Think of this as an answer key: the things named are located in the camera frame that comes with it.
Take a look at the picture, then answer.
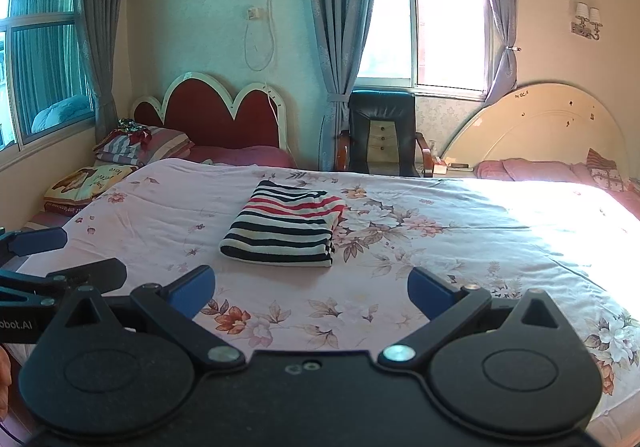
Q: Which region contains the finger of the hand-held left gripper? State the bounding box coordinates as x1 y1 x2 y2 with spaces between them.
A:
0 258 128 309
0 226 69 269

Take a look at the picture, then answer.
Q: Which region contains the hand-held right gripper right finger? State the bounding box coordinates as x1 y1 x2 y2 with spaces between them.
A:
377 267 573 370

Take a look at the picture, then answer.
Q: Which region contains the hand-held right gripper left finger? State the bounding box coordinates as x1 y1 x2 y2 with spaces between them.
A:
50 265 246 373

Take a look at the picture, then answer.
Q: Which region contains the striped knit sweater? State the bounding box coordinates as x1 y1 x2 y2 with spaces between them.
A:
219 179 347 268

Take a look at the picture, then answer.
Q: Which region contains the person's left hand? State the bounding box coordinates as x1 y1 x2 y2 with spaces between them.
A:
0 346 12 420

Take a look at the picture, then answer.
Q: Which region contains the floral bed sheet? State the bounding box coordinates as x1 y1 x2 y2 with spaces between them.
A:
10 158 640 423

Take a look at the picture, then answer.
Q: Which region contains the yellow printed cushion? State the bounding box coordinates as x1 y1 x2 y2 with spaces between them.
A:
43 164 139 214

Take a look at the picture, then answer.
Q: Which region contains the cream bedside table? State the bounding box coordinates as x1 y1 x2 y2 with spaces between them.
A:
432 156 476 176

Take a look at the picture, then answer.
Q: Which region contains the pale blue quilt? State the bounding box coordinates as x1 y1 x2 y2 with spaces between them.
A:
31 94 94 134

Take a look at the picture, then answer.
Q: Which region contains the striped pillow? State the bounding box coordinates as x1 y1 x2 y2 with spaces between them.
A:
94 125 196 167

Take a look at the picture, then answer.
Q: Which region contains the dark pink bedding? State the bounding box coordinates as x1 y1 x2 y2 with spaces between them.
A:
187 145 299 169

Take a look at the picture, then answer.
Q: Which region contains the pink pillow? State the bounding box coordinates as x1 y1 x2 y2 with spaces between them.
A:
474 159 597 184

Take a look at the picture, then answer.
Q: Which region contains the black leather armchair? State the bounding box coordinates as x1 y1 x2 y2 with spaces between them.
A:
338 90 435 178

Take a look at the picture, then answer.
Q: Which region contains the side window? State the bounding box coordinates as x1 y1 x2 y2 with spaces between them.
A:
0 0 97 154

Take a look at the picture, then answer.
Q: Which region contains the red heart-shaped headboard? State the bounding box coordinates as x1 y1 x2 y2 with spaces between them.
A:
131 72 290 154

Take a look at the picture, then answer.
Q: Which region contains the cream arched headboard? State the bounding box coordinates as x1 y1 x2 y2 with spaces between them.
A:
442 83 631 178

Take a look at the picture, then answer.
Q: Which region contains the patterned brown pillow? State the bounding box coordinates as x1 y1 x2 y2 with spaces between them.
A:
586 148 627 191

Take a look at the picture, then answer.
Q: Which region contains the grey-blue curtain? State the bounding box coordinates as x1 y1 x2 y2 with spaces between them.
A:
71 0 134 144
474 0 520 104
301 0 384 172

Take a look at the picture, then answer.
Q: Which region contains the bright window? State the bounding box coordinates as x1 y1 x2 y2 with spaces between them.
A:
357 0 493 96

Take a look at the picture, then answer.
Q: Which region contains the white cord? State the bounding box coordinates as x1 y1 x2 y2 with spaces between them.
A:
266 87 282 128

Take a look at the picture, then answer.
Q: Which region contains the looped wall cable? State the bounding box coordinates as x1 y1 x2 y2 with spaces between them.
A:
243 18 277 73

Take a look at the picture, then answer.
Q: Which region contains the wall lamp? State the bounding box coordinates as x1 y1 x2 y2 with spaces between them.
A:
571 2 605 42

